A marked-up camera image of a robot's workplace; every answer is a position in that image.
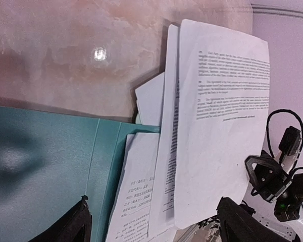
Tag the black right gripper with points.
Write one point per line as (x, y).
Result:
(267, 179)

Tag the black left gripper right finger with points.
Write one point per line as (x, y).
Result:
(237, 225)

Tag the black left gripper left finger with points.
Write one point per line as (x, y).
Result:
(74, 225)

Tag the paper sheets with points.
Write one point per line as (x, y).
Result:
(130, 215)

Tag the dark teal folder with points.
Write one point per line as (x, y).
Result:
(48, 161)

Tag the printed paper sheet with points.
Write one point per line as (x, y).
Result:
(216, 118)
(150, 101)

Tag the light green clipboard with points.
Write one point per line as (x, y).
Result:
(137, 119)

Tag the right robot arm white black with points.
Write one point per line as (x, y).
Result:
(291, 228)

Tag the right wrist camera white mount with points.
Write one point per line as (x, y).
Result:
(289, 148)

